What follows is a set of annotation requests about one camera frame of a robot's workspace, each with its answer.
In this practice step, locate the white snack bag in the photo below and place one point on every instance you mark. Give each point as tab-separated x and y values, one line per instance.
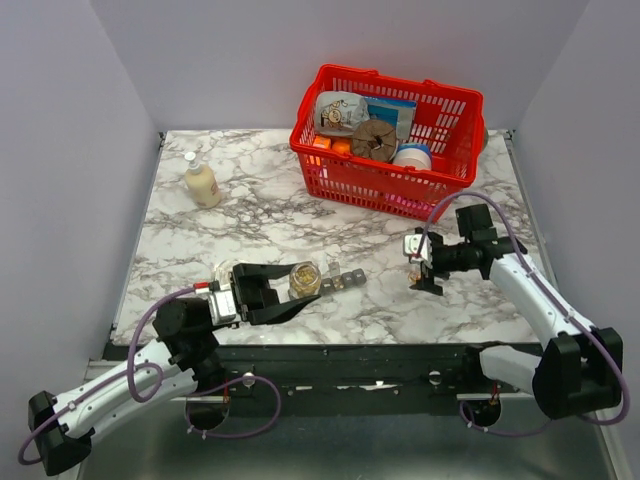
339	113

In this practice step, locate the orange small package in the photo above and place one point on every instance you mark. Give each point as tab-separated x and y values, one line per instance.
322	142

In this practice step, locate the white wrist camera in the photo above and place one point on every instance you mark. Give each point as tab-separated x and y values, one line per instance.
418	247
222	305

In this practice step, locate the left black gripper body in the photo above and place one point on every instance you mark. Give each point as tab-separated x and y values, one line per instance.
253	293

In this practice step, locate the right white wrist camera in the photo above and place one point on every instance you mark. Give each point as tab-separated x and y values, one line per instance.
418	247

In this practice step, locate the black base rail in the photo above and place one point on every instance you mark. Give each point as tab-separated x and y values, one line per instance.
348	380

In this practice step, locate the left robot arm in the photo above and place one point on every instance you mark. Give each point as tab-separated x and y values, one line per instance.
182	360

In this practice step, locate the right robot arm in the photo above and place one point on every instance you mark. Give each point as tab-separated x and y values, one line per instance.
580	365

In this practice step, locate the cream lotion pump bottle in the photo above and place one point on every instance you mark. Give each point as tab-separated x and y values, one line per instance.
201	182

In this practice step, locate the orange fruit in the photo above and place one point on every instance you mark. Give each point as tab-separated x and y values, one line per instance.
341	145

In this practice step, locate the blue white packet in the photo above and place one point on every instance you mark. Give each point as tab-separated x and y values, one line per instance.
398	113

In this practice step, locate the grey weekly pill organizer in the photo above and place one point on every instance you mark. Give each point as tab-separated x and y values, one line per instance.
335	280

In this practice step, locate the red plastic shopping basket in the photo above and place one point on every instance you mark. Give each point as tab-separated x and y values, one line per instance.
449	121

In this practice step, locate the white blue lidded tub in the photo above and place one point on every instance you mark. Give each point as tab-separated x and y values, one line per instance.
416	155

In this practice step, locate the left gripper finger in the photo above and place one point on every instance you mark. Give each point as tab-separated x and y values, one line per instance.
279	313
259	275

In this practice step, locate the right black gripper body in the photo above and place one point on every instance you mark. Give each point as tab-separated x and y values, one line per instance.
449	258

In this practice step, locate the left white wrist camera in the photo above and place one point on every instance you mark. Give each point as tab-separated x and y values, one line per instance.
222	305

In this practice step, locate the brown round paper package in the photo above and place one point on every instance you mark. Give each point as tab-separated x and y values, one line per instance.
375	140

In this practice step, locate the clear pill bottle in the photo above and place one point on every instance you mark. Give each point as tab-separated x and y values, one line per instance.
304	280

